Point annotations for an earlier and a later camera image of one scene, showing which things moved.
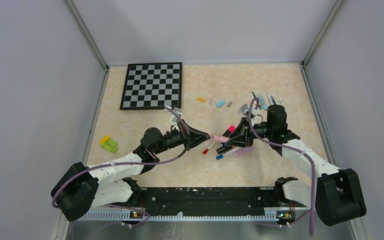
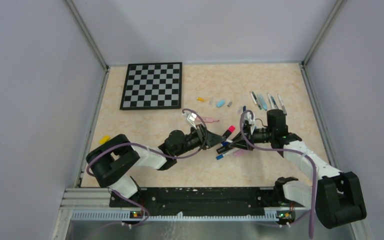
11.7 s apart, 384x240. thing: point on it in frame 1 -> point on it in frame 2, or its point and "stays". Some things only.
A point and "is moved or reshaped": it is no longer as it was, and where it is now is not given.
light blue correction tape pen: [263, 103] stays
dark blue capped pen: [280, 100] stays
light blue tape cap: [220, 103] stays
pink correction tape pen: [223, 139] is moved or reshaped
